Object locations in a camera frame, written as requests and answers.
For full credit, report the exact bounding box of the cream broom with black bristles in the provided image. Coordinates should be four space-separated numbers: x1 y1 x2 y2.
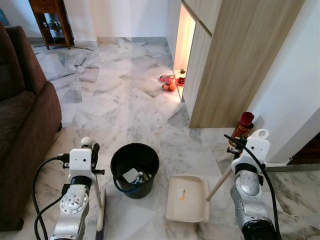
80 136 108 240

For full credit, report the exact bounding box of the cream plastic dustpan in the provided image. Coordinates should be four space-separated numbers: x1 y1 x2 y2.
165 166 234 224

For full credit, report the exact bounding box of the red capped spray can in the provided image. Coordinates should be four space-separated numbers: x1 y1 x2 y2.
229 111 255 149

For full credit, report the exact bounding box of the white paper scrap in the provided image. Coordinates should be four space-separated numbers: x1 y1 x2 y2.
122 168 143 184

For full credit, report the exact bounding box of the black plastic bucket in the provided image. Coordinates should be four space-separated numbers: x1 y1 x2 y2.
110 142 161 200

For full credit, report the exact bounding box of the dark wooden staircase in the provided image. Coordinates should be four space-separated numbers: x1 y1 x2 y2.
288 133 320 166

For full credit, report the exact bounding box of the brown fabric sofa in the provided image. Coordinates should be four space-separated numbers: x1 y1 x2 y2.
0 24 64 232

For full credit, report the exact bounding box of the small red cup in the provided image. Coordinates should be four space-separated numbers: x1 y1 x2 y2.
176 70 187 87

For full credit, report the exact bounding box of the light wood panel cabinet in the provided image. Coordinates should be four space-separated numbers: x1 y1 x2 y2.
172 0 306 130

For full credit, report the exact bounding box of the orange fruit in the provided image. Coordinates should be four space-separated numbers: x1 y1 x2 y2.
162 82 177 93

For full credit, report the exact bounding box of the red offering plate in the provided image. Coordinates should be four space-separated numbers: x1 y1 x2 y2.
159 74 176 84

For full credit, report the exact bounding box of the dark wooden display shelf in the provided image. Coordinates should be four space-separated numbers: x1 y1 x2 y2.
28 0 75 50

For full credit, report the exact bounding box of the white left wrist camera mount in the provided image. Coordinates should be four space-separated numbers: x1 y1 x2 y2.
68 147 94 176

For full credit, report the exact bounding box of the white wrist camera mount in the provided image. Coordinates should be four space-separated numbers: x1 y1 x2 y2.
68 147 94 176
243 128 271 167

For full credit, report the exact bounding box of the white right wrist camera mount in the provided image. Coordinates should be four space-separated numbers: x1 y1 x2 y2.
243 128 271 167

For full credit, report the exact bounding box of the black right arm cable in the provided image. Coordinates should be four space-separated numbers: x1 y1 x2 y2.
235 137 282 240

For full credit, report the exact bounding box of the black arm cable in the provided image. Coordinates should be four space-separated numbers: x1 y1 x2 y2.
32 155 71 240
235 137 282 240

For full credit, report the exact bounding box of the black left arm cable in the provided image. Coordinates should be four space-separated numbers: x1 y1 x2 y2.
32 155 71 240

